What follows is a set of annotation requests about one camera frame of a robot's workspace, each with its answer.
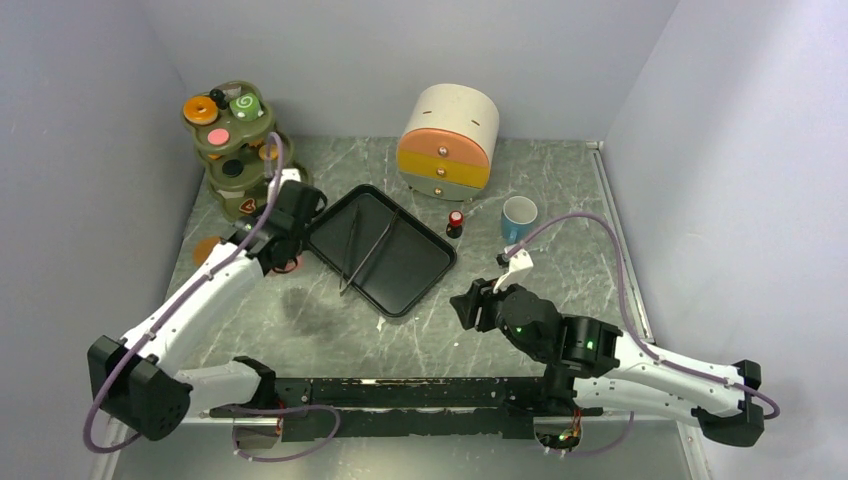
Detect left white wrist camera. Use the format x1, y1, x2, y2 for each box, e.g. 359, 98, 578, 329
268, 168, 303, 190

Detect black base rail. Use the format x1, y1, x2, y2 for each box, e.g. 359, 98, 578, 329
211, 365, 596, 442

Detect brown heart cookie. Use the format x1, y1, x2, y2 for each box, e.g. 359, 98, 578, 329
239, 198, 257, 215

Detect brown chocolate round cookie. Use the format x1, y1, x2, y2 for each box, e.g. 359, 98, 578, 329
218, 82, 241, 95

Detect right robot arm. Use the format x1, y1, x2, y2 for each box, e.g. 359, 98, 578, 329
449, 279, 766, 447

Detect round three-drawer mini cabinet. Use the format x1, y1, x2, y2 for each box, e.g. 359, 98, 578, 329
396, 83, 500, 202

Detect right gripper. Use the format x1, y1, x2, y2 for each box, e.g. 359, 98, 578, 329
449, 270, 545, 361

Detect red and black stamp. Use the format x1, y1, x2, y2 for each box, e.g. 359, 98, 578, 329
445, 210, 464, 239

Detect blue mug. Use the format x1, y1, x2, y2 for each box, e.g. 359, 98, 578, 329
501, 196, 538, 244

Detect green swirl roll cake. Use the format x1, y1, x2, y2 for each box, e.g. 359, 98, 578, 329
229, 93, 264, 122

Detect pink mug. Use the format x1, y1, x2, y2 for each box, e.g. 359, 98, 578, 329
273, 255, 303, 275

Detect aluminium frame rail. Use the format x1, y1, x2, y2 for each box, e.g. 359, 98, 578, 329
89, 417, 293, 480

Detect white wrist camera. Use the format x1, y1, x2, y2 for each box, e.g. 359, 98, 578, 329
493, 248, 534, 293
268, 168, 303, 190

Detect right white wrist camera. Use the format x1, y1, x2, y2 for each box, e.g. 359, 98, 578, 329
493, 248, 534, 293

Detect tan round biscuit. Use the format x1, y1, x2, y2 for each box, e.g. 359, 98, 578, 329
258, 143, 279, 162

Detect black rectangular baking tray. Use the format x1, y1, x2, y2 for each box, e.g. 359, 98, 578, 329
307, 184, 457, 318

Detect black round cookie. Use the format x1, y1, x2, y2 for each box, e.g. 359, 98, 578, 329
221, 159, 244, 178

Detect metal food tongs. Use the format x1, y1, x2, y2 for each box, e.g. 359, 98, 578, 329
339, 210, 399, 296

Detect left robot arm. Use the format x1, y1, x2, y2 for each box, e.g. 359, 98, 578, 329
84, 180, 327, 446

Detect pink round cookie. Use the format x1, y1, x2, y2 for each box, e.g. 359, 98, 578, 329
207, 128, 230, 146

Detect orange glazed donut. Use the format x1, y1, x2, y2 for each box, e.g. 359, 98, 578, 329
182, 95, 219, 126

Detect green three-tier serving stand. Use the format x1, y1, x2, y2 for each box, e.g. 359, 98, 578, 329
182, 80, 311, 221

